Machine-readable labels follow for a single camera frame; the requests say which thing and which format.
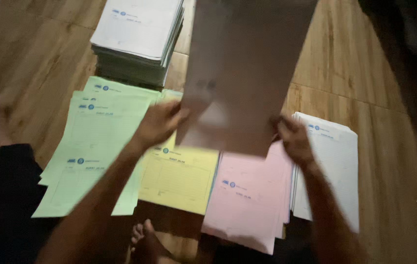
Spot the person's left hand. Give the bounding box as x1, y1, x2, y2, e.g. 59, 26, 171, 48
132, 100, 190, 148

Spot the person's right hand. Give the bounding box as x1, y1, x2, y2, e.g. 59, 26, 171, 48
272, 114, 316, 167

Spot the pink paper sheet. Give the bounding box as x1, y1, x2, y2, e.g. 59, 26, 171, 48
175, 0, 320, 159

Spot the low pile of white forms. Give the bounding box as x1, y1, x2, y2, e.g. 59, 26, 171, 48
290, 111, 360, 234

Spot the pile of yellow forms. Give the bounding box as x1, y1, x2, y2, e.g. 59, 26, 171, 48
137, 89, 220, 216

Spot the pile of pink forms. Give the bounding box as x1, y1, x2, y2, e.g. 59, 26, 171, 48
201, 140, 296, 256

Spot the tall stack of white forms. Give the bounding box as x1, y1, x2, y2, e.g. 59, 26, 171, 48
90, 0, 186, 88

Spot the pile of green forms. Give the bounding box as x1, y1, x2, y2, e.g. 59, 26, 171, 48
32, 76, 162, 218

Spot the person's foot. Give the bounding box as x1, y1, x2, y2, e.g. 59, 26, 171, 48
130, 219, 174, 264

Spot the person's left leg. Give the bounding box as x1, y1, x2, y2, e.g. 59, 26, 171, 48
0, 92, 62, 264

